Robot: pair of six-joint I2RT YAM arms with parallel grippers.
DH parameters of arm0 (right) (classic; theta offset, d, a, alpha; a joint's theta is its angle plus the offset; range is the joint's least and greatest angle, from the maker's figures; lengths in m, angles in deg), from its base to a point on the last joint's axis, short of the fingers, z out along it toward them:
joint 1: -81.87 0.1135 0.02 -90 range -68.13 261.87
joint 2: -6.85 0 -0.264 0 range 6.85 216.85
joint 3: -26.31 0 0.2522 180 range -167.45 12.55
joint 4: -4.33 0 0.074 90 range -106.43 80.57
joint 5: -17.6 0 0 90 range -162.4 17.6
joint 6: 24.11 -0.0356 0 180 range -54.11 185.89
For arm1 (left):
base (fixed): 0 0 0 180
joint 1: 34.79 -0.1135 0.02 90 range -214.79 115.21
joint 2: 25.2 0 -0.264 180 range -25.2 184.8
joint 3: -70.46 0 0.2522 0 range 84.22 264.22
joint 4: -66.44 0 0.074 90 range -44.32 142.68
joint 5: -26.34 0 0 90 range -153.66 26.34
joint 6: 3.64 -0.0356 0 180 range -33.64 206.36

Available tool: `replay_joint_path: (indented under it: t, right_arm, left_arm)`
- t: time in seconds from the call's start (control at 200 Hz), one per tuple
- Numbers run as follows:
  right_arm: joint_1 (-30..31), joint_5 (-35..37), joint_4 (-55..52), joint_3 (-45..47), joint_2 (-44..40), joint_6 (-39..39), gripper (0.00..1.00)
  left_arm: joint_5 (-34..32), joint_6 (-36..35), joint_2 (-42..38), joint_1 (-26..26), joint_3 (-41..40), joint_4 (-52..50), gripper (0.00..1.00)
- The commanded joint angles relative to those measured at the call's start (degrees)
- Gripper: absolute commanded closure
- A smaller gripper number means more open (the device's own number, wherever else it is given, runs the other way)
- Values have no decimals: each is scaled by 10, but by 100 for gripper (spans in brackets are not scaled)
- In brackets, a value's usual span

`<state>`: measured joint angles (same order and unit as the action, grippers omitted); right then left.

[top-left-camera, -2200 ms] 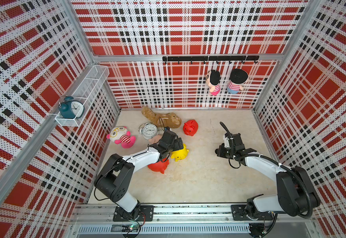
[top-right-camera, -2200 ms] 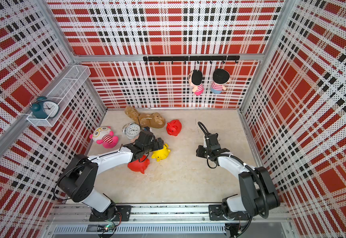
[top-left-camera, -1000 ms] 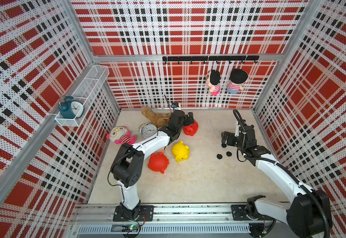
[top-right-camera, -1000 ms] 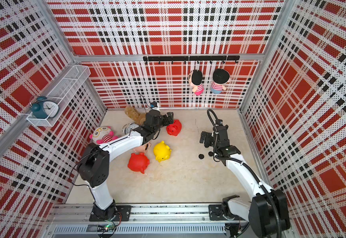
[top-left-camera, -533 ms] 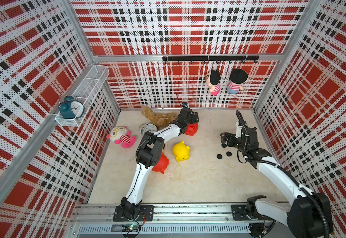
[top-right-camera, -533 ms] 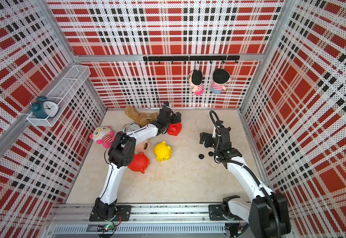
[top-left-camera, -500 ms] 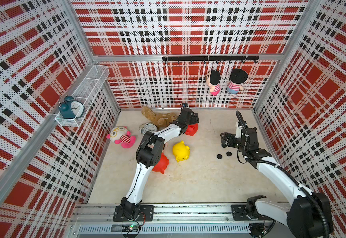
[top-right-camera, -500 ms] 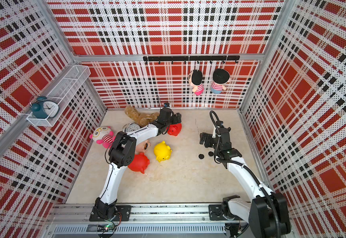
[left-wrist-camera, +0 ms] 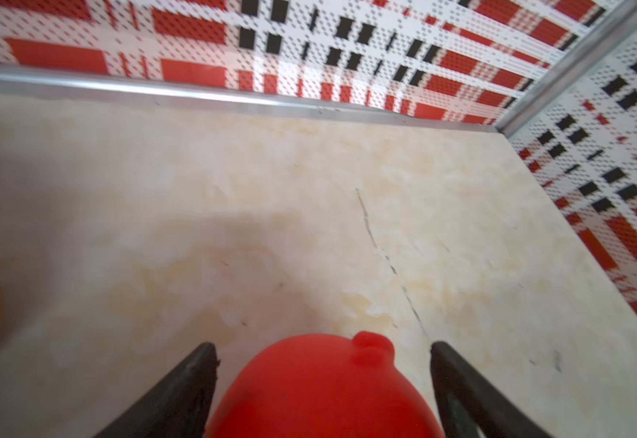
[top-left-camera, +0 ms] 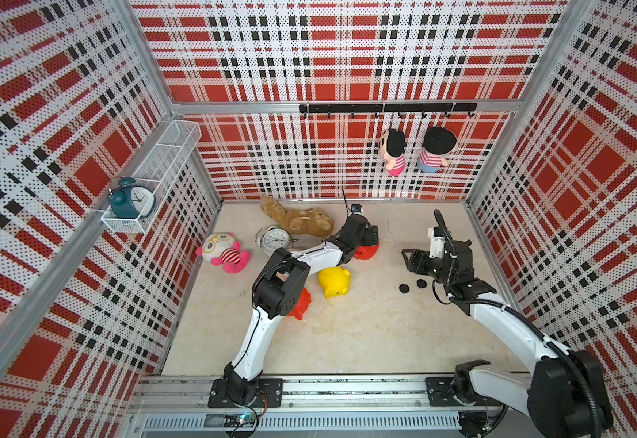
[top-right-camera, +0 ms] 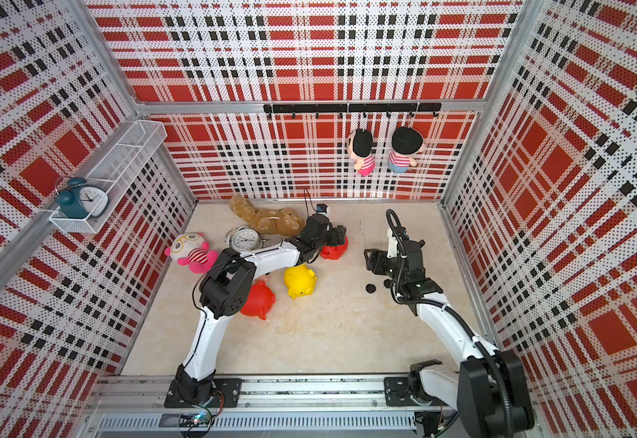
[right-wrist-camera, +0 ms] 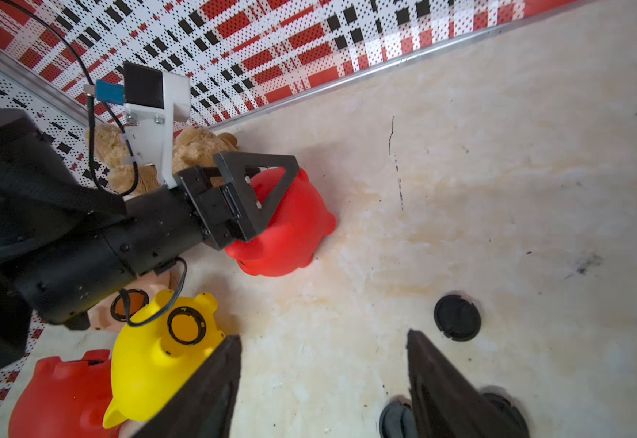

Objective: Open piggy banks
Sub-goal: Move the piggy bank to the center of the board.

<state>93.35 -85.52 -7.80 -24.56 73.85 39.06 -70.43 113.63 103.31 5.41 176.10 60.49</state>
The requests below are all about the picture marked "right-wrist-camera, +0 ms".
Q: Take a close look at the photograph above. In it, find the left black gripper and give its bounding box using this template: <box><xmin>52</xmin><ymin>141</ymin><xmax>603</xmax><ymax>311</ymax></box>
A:
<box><xmin>14</xmin><ymin>151</ymin><xmax>300</xmax><ymax>326</ymax></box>

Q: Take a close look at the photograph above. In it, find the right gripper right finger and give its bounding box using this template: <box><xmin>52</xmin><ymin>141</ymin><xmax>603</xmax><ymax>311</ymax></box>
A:
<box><xmin>406</xmin><ymin>330</ymin><xmax>526</xmax><ymax>437</ymax></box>

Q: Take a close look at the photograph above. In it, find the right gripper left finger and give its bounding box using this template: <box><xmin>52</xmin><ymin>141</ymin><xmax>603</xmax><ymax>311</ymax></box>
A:
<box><xmin>135</xmin><ymin>335</ymin><xmax>242</xmax><ymax>438</ymax></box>

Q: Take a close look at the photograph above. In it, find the red piggy bank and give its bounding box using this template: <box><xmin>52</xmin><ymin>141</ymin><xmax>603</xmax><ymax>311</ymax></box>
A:
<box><xmin>8</xmin><ymin>350</ymin><xmax>119</xmax><ymax>437</ymax></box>
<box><xmin>225</xmin><ymin>169</ymin><xmax>337</xmax><ymax>277</ymax></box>

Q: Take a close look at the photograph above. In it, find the yellow piggy bank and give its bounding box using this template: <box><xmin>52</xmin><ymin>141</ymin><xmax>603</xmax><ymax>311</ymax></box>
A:
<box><xmin>103</xmin><ymin>293</ymin><xmax>225</xmax><ymax>429</ymax></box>

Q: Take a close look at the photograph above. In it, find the pink piggy bank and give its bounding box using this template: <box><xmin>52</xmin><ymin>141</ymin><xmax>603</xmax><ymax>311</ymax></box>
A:
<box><xmin>88</xmin><ymin>271</ymin><xmax>172</xmax><ymax>332</ymax></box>

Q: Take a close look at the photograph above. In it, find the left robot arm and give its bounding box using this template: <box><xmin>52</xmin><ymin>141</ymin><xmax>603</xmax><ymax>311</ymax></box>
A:
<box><xmin>0</xmin><ymin>109</ymin><xmax>300</xmax><ymax>370</ymax></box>

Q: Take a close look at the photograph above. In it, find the brown plush dog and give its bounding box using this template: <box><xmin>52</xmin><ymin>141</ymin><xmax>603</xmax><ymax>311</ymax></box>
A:
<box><xmin>94</xmin><ymin>124</ymin><xmax>238</xmax><ymax>196</ymax></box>

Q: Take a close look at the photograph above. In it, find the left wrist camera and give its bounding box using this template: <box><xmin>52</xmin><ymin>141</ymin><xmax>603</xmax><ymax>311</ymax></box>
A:
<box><xmin>84</xmin><ymin>62</ymin><xmax>192</xmax><ymax>195</ymax></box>

